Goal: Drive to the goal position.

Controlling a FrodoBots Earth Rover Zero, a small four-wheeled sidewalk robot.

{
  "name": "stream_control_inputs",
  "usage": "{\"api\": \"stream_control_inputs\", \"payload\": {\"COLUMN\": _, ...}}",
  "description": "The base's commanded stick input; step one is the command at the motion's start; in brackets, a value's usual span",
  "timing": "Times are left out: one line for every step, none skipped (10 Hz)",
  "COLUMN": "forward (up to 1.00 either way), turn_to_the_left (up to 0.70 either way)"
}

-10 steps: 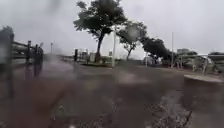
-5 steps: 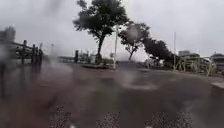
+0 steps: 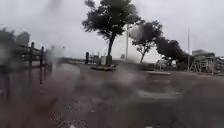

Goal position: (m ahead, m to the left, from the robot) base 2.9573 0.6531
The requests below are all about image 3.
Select grey box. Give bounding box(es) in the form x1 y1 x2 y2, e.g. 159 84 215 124
100 55 108 66

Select tall dark tree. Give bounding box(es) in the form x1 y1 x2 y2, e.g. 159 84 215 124
81 0 142 58

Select leaning dark tree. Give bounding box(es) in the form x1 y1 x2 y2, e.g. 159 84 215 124
129 20 164 64

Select low dark tree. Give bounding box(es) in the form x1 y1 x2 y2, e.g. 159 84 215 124
155 36 188 65

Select thin pale pole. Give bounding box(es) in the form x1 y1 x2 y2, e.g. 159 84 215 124
187 27 191 72

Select building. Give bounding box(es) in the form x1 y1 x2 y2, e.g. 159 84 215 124
189 49 224 74

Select dark trees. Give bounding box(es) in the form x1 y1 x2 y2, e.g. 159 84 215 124
0 27 31 51

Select dark post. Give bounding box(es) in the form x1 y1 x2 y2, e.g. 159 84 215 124
84 51 90 65

